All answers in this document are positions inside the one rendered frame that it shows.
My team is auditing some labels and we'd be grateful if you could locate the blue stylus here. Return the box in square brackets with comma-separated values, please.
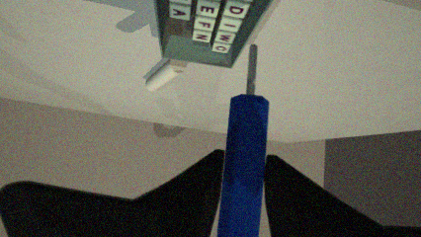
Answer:
[217, 43, 269, 237]

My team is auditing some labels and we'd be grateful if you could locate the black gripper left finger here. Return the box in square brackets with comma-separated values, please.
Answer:
[0, 149, 225, 237]

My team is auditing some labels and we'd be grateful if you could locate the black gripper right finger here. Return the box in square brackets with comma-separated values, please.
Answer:
[264, 154, 421, 237]

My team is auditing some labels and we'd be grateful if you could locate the grey keyboard with white letter keys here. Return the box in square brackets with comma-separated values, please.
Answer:
[153, 0, 275, 69]

